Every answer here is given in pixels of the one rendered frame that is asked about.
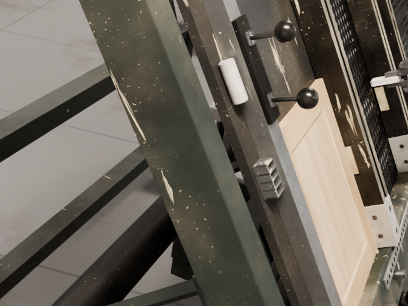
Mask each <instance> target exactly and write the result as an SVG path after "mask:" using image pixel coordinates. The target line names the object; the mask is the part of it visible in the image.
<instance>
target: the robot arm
mask: <svg viewBox="0 0 408 306"><path fill-rule="evenodd" d="M407 66H408V59H406V60H404V61H402V62H400V64H399V66H398V70H393V71H390V72H386V73H385V74H384V76H381V77H377V78H373V79H372V80H371V82H370V83H371V86H372V87H375V86H382V85H385V84H386V85H387V87H396V86H400V87H402V88H403V90H404V92H408V78H403V79H401V77H400V76H403V75H408V67H407ZM405 67H407V68H405Z"/></svg>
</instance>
